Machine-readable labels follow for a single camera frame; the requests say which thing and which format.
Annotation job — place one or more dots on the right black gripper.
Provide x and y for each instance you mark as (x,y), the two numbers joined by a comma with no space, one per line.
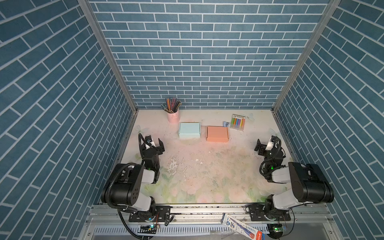
(258,146)

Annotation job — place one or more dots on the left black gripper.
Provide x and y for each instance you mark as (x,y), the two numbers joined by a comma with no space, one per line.
(161,148)

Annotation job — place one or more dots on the mint green paper box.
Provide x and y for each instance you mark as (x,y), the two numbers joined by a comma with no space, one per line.
(190,130)

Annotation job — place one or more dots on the pink paper box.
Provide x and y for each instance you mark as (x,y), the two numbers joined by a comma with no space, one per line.
(217,134)

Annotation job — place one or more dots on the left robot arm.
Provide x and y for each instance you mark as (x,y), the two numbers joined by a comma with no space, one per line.
(122,190)

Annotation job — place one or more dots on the white red toothpaste box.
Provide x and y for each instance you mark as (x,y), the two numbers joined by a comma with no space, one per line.
(242,228)

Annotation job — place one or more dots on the clear case of markers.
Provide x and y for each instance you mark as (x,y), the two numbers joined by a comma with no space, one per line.
(237,122)

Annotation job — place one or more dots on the pink pencil cup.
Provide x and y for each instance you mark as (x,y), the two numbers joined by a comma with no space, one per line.
(174,118)

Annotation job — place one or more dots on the bundle of coloured pencils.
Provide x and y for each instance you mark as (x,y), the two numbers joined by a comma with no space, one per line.
(171,105)

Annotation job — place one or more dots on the left green circuit board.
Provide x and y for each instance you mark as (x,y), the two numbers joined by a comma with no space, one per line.
(147,229)

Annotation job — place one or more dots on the green circuit board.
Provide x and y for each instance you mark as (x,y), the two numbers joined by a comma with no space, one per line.
(275,231)
(147,229)

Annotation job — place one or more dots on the right green circuit board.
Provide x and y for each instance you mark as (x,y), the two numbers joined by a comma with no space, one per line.
(275,231)

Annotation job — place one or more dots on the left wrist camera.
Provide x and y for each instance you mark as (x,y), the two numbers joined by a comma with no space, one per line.
(149,143)

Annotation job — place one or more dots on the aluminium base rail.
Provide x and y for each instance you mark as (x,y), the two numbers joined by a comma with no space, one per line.
(183,220)

